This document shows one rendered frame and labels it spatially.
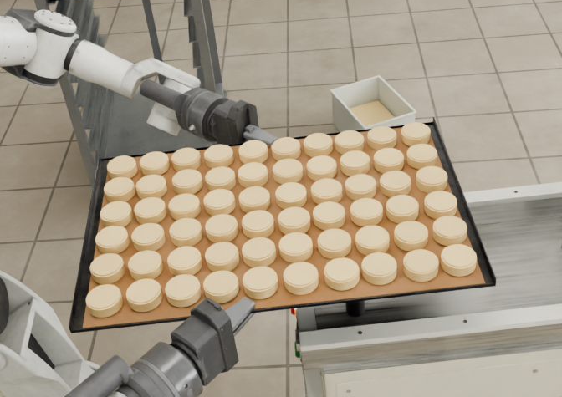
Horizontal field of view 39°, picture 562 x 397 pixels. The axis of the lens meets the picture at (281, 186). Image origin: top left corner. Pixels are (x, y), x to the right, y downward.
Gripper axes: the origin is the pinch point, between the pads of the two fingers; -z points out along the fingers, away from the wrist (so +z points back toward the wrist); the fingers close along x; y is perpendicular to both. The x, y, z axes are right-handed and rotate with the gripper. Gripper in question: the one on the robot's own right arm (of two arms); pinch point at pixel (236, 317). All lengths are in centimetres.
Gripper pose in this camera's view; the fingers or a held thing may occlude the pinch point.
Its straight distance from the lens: 113.3
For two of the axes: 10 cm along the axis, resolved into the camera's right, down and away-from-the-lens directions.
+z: -6.5, 5.3, -5.4
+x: -0.9, -7.7, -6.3
